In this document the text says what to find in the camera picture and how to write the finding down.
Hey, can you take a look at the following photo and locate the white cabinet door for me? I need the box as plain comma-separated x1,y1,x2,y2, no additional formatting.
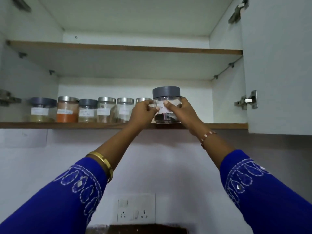
240,0,312,136

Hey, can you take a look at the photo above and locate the person's left forearm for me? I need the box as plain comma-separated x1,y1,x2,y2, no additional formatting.
94,126,147,179

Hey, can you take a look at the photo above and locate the blue embroidered left sleeve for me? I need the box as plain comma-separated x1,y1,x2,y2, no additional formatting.
0,157,109,234

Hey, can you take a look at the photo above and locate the wood-edged cabinet shelf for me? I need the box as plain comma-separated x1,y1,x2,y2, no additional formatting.
6,40,244,81

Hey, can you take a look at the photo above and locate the wide grey-lid jar yellow powder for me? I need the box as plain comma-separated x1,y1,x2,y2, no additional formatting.
29,97,57,123

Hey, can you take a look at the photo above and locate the gold bangle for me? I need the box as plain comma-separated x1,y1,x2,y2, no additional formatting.
85,151,114,184

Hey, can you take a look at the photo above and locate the steel-lid jar brown spice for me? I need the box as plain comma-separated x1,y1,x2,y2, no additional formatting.
97,96,117,123

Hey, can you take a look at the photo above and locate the steel-lid jar orange powder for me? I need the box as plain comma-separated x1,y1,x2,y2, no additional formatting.
56,96,79,123

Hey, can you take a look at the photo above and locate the blue embroidered sleeve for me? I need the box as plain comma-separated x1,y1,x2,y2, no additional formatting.
0,157,109,234
219,150,312,234

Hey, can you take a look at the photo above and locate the large grey-lid clear jar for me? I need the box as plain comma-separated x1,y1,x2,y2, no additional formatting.
152,86,182,124

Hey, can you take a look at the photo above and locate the person's right forearm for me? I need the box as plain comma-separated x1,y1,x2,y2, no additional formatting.
195,131,236,170

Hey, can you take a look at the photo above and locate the red and white bracelet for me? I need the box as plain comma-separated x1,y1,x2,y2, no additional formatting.
200,130,217,149

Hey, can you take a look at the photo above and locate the person's right hand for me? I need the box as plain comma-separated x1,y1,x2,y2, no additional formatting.
163,97,209,138

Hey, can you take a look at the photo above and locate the white wall socket switch plate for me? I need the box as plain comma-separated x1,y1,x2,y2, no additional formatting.
117,193,156,224

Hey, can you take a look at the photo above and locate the blue embroidered right sleeve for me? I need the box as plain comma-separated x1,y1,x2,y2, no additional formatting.
219,150,312,234

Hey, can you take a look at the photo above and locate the small grey-lid glass jar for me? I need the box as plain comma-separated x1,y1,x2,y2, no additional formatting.
78,99,98,123

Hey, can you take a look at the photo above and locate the white wall cabinet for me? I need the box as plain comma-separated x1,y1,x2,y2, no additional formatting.
0,0,249,130

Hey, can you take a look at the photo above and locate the person's left hand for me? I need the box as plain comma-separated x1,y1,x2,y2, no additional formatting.
129,99,160,132

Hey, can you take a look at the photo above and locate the metal cabinet door hinge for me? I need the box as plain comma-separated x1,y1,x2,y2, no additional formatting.
228,0,250,24
0,89,22,107
234,90,258,111

